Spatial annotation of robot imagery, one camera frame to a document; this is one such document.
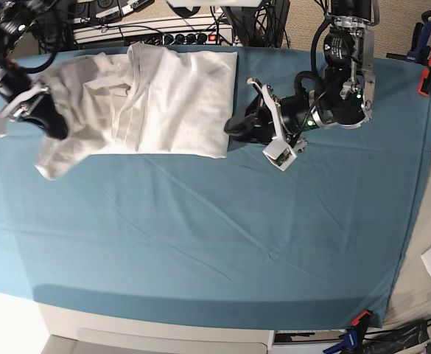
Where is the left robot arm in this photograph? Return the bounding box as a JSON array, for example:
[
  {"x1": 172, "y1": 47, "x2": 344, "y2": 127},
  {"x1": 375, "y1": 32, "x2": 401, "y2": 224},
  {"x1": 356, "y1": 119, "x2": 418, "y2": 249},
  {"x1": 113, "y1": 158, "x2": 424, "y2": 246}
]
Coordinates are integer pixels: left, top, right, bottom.
[{"x1": 224, "y1": 1, "x2": 380, "y2": 149}]

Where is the orange black clamp bottom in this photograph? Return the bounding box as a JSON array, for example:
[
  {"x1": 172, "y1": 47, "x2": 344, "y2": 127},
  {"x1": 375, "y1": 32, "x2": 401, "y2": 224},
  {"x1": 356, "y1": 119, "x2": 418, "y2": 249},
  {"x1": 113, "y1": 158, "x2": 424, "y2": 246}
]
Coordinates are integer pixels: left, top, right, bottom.
[{"x1": 351, "y1": 310, "x2": 374, "y2": 327}]

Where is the orange black clamp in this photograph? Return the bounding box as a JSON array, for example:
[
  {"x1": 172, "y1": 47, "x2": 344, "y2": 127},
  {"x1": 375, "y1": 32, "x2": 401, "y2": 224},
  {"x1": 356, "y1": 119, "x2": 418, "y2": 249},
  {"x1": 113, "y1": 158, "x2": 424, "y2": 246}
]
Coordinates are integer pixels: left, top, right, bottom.
[
  {"x1": 418, "y1": 57, "x2": 431, "y2": 97},
  {"x1": 351, "y1": 310, "x2": 374, "y2": 327}
]

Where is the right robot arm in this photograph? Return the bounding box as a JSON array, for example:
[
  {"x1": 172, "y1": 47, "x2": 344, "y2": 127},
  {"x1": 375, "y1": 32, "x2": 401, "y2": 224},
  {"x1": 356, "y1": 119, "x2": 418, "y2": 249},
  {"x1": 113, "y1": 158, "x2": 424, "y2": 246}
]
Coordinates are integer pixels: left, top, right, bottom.
[{"x1": 0, "y1": 1, "x2": 69, "y2": 140}]

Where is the white drawer cabinet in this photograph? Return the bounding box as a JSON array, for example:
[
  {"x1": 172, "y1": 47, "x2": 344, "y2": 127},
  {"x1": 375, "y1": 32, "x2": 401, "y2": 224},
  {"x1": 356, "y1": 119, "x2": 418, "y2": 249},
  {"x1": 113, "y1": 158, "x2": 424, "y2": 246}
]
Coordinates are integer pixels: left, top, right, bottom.
[{"x1": 38, "y1": 303, "x2": 274, "y2": 353}]

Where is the teal table cloth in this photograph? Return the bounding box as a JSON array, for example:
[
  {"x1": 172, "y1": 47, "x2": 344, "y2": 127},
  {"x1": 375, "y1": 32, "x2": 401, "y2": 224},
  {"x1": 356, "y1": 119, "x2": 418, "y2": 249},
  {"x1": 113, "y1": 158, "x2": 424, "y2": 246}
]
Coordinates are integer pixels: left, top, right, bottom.
[{"x1": 0, "y1": 59, "x2": 431, "y2": 330}]

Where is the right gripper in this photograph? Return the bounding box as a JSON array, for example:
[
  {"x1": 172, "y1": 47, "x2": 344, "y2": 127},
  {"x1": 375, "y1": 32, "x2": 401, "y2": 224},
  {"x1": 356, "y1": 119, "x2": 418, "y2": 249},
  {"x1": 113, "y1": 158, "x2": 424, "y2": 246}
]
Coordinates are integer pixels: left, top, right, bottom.
[{"x1": 0, "y1": 66, "x2": 69, "y2": 140}]

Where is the black cable bundle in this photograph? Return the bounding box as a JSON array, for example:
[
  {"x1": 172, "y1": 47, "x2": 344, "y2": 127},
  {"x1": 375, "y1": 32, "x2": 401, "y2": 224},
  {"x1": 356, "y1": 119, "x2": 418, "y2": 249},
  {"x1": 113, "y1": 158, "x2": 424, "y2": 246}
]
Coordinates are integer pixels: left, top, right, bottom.
[{"x1": 211, "y1": 0, "x2": 292, "y2": 49}]

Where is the blue clamp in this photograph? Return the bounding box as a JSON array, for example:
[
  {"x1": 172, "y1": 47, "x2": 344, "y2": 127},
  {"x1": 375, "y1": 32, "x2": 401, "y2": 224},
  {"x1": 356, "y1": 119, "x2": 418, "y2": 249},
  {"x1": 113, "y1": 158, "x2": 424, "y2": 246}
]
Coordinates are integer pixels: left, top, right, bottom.
[
  {"x1": 323, "y1": 328, "x2": 367, "y2": 354},
  {"x1": 386, "y1": 22, "x2": 431, "y2": 66}
]

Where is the blue clamp top right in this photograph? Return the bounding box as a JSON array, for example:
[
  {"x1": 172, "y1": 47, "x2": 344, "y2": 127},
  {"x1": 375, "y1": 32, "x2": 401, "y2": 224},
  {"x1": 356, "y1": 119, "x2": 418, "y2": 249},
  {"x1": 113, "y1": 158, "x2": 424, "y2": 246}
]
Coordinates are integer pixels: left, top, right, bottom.
[{"x1": 386, "y1": 22, "x2": 431, "y2": 66}]

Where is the orange black clamp right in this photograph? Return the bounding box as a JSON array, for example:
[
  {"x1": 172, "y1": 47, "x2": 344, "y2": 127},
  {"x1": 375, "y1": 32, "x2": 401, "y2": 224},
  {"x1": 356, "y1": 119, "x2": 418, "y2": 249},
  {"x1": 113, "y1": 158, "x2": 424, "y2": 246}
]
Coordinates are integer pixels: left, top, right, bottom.
[{"x1": 418, "y1": 57, "x2": 431, "y2": 97}]

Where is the black power strip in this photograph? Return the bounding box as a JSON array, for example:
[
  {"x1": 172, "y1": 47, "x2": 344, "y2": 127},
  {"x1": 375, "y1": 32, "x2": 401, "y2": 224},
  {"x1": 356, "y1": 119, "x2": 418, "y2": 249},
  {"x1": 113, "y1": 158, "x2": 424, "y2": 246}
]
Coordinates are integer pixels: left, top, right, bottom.
[{"x1": 125, "y1": 30, "x2": 233, "y2": 46}]

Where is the blue clamp bottom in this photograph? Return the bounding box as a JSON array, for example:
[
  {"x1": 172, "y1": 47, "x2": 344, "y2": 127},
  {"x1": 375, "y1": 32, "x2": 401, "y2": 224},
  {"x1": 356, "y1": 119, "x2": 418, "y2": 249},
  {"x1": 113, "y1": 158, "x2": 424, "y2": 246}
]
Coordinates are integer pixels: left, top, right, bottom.
[{"x1": 323, "y1": 328, "x2": 367, "y2": 354}]

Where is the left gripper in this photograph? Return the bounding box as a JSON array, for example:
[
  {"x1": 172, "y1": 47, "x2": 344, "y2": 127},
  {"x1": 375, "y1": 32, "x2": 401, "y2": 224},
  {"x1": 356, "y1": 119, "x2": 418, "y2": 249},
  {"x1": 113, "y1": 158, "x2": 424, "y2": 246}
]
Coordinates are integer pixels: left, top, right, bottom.
[{"x1": 224, "y1": 77, "x2": 329, "y2": 146}]

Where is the white T-shirt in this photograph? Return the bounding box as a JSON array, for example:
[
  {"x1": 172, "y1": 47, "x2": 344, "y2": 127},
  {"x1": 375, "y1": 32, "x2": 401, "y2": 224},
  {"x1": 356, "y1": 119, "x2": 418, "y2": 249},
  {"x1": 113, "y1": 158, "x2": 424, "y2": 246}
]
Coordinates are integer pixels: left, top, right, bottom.
[{"x1": 35, "y1": 44, "x2": 238, "y2": 180}]

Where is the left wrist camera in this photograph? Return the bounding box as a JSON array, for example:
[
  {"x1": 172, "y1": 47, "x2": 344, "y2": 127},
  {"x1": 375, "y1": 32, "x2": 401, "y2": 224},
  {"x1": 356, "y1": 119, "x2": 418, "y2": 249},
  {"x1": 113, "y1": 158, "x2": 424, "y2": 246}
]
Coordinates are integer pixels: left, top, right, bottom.
[{"x1": 263, "y1": 139, "x2": 297, "y2": 171}]

